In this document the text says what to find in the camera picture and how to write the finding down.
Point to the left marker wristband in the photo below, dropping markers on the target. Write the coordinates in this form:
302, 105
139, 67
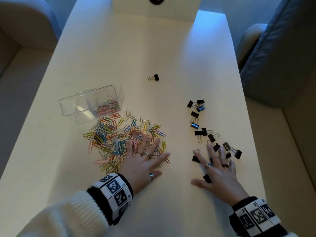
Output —
113, 192

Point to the silver-rimmed round socket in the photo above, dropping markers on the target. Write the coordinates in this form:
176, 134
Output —
156, 0

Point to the person's right hand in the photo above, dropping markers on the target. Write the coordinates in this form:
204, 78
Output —
222, 185

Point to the single black binder clip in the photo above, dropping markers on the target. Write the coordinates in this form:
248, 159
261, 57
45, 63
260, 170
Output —
156, 77

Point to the pile of coloured paper clips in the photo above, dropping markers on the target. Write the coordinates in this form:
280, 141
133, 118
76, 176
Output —
111, 140
107, 108

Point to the transparent box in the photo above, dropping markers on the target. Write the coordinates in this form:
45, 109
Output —
74, 106

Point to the person's left hand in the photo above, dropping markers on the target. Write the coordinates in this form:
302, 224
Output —
138, 170

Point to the person's left forearm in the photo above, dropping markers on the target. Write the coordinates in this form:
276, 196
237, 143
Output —
69, 217

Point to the group of black binder clips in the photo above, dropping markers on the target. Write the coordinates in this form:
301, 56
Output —
190, 104

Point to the marker wristband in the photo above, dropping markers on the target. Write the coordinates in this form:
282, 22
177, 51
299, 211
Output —
256, 217
113, 192

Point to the right marker wristband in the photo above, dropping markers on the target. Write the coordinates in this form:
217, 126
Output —
256, 217

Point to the long beige sofa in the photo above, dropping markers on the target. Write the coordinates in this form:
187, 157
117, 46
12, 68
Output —
22, 46

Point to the white socket panel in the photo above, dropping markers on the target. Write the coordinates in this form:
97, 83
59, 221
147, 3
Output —
128, 7

